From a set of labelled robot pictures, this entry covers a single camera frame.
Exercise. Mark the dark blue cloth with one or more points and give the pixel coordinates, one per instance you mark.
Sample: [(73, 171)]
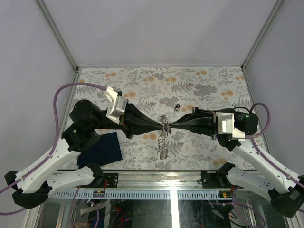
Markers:
[(105, 151)]

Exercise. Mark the floral patterned table mat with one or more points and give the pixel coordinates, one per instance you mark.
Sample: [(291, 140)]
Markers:
[(155, 91)]

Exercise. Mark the silver keyring holder with rings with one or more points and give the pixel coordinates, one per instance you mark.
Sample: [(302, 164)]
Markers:
[(162, 148)]

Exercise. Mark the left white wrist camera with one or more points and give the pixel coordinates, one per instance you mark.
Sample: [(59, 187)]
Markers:
[(117, 105)]

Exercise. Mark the aluminium frame post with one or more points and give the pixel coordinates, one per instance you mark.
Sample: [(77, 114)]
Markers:
[(56, 33), (262, 32)]

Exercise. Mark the right aluminium frame post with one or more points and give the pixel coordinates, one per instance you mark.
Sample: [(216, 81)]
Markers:
[(262, 32)]

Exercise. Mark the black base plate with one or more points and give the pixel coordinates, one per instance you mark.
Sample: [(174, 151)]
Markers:
[(215, 180), (110, 181)]

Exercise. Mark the left aluminium frame post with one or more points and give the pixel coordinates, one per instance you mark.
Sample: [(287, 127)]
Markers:
[(56, 33)]

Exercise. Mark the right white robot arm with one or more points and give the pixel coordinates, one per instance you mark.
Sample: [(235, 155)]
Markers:
[(282, 187)]

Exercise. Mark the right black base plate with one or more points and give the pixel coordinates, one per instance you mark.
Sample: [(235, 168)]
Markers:
[(215, 180)]

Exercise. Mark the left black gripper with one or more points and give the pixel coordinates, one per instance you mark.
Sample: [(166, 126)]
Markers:
[(133, 121)]

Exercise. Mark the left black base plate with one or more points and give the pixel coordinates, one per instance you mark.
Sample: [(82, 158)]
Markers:
[(110, 181)]

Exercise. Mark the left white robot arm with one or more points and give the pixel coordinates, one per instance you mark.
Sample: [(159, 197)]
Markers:
[(57, 170)]

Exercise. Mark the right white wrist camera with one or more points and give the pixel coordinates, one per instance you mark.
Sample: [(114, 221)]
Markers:
[(226, 126)]

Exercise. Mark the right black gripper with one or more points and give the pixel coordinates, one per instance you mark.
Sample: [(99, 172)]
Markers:
[(201, 121)]

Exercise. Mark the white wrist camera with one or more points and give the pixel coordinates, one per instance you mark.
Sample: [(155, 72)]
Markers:
[(226, 126), (117, 105)]

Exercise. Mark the slotted grey cable duct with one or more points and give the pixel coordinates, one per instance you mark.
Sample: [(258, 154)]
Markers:
[(143, 194)]

